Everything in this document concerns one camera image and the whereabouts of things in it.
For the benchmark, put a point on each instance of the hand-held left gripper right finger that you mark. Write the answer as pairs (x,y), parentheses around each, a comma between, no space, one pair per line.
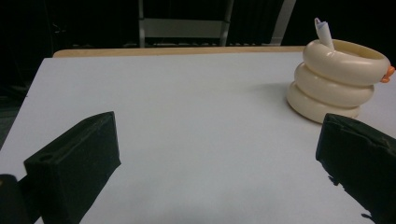
(364,161)

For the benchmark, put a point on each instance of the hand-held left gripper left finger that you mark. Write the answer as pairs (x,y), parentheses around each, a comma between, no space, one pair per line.
(74,168)

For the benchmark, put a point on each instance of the cream ringed pen holder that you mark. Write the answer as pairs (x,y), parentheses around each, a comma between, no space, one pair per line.
(333,87)

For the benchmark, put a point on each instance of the white pen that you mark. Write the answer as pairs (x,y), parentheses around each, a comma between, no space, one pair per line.
(324,34)

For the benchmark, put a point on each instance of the white table mat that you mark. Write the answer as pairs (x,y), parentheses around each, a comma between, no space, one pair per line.
(186,109)

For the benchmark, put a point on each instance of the grey metal stand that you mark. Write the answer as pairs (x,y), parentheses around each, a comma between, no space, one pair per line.
(183,28)

